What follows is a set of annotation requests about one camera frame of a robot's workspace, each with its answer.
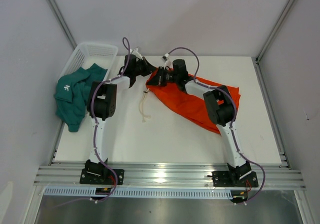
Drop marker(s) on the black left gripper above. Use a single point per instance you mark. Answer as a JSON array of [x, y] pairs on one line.
[[149, 69]]

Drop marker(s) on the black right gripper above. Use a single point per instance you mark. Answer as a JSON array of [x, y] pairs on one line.
[[159, 76]]

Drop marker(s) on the orange shorts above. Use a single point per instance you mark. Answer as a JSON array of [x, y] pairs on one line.
[[188, 106]]

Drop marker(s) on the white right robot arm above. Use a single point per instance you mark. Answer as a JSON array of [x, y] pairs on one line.
[[208, 104]]

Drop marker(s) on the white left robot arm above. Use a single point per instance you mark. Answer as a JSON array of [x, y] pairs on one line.
[[101, 103]]

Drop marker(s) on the green shorts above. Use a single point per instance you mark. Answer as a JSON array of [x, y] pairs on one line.
[[72, 93]]

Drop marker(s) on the white plastic basket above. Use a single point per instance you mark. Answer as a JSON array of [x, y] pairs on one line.
[[88, 53]]

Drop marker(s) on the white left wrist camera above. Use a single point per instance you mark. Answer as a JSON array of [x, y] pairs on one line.
[[137, 53]]

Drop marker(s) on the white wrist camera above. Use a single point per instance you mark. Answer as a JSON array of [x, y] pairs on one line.
[[167, 63], [137, 53]]

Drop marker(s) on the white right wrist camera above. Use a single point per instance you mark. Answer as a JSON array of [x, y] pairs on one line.
[[167, 63]]

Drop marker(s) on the aluminium corner post right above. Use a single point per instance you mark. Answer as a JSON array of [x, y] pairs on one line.
[[276, 28]]

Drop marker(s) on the aluminium corner post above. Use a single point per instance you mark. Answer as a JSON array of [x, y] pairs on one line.
[[53, 5], [276, 28]]

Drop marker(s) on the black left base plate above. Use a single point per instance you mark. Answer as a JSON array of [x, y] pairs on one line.
[[106, 178]]

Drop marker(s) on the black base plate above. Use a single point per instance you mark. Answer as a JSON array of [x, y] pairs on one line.
[[227, 179], [106, 178]]

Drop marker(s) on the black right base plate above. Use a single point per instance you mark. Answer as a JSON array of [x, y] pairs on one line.
[[227, 179]]

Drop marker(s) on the aluminium corner post left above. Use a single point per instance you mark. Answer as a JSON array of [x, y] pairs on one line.
[[53, 5]]

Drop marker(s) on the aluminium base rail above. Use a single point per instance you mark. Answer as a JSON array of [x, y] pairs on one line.
[[172, 176]]

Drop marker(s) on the white slotted cable duct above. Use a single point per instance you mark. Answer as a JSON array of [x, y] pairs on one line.
[[219, 194]]

